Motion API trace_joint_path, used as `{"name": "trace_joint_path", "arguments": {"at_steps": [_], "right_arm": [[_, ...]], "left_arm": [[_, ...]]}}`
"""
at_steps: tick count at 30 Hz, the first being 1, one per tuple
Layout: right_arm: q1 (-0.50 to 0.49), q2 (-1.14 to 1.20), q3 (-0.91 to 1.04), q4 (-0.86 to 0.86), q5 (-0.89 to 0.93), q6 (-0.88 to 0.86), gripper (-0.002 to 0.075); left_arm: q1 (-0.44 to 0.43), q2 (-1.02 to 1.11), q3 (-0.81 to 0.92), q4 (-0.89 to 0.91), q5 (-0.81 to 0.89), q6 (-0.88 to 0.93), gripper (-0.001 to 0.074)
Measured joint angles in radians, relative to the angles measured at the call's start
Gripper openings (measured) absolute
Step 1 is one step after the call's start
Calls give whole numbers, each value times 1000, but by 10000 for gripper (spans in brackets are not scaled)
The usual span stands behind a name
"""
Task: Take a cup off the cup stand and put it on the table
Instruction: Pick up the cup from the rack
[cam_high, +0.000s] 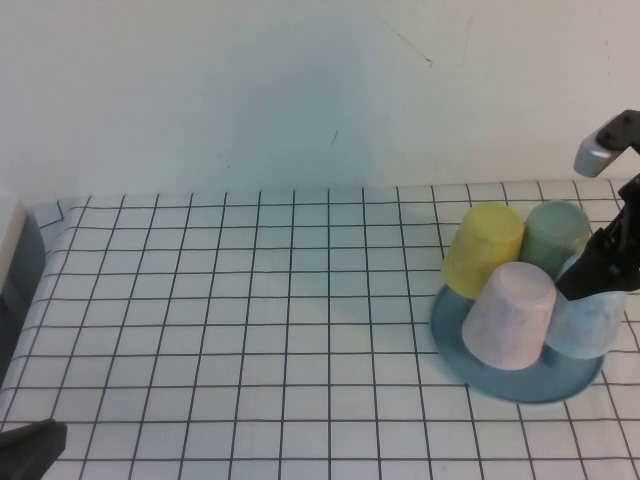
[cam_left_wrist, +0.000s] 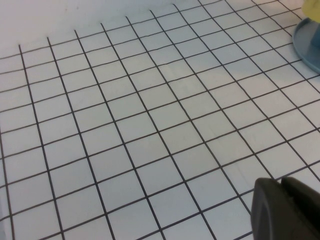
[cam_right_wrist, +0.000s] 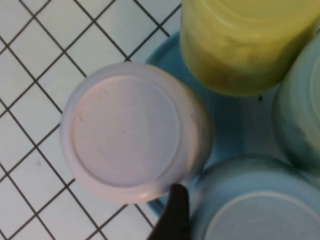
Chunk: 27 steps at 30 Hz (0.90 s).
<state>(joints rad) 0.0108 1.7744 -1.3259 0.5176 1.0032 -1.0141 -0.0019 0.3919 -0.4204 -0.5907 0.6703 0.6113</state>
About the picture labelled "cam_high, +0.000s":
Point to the dark grey furniture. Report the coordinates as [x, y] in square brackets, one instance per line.
[22, 270]

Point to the pink plastic cup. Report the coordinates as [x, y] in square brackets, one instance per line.
[507, 322]

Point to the blue cup stand tray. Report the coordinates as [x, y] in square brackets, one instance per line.
[525, 385]

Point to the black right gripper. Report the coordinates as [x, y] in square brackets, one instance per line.
[631, 225]

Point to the blue plastic cup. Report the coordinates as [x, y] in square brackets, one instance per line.
[585, 330]

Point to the white black-grid tablecloth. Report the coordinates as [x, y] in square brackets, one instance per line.
[200, 300]

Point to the yellow plastic cup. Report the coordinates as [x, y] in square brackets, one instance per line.
[480, 250]

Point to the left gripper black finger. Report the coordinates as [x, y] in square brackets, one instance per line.
[30, 447]

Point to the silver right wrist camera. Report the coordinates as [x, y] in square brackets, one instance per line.
[597, 150]

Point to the green plastic cup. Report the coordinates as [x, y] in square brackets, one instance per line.
[550, 235]

